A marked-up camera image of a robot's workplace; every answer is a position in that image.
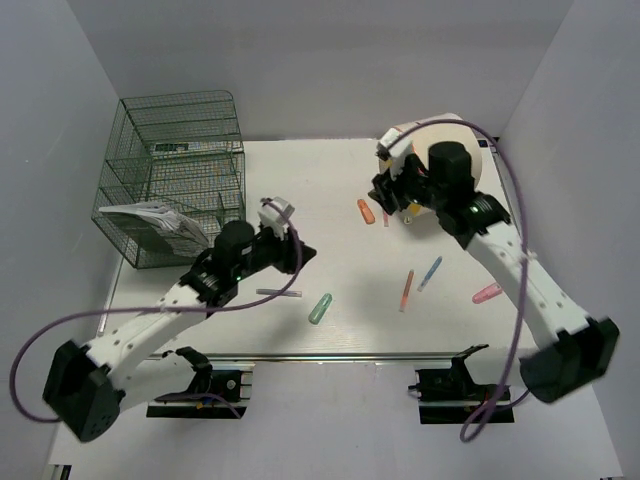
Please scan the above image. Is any grey setup guide booklet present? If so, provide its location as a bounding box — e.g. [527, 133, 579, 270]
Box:
[99, 201, 209, 258]

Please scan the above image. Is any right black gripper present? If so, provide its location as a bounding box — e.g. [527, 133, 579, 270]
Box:
[370, 154, 447, 215]

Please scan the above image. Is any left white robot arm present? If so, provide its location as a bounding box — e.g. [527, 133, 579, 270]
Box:
[43, 221, 317, 443]

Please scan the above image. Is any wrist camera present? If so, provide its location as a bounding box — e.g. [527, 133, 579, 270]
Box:
[258, 197, 295, 240]
[376, 127, 414, 180]

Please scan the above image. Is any purple cable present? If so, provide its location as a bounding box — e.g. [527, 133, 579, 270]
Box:
[9, 198, 304, 425]
[387, 118, 531, 444]

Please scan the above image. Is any round white drawer organizer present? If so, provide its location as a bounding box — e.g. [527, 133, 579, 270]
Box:
[387, 113, 482, 218]

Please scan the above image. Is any pink highlighter cap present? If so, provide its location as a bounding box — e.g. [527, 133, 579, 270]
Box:
[472, 283, 503, 304]

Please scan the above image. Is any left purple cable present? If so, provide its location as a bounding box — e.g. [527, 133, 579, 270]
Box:
[9, 198, 304, 425]

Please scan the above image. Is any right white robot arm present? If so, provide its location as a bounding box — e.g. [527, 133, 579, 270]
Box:
[369, 141, 620, 404]

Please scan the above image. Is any green highlighter cap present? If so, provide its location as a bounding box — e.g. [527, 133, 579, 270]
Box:
[308, 293, 333, 325]

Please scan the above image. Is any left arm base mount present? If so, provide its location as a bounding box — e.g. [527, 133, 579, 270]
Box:
[146, 347, 254, 420]

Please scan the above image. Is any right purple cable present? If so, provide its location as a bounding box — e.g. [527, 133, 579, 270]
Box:
[387, 118, 531, 444]

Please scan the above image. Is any dark purple pen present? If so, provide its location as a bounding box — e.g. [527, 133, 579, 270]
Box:
[255, 288, 303, 298]

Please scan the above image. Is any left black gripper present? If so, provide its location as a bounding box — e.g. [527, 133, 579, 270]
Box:
[235, 222, 318, 281]

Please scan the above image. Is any orange pink pen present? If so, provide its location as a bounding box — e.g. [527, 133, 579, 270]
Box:
[399, 269, 415, 313]

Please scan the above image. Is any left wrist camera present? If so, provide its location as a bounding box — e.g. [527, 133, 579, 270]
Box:
[258, 197, 295, 240]

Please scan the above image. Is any blue pen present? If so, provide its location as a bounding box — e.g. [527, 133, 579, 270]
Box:
[417, 256, 443, 292]

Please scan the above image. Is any orange highlighter cap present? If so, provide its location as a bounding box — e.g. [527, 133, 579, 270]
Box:
[357, 199, 375, 225]

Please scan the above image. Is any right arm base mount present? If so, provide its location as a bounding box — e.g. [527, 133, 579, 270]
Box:
[407, 344, 507, 426]

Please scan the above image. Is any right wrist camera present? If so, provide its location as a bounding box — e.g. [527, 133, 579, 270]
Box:
[376, 127, 414, 180]

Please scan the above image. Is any green wire mesh rack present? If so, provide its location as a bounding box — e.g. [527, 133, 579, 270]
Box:
[91, 90, 246, 269]

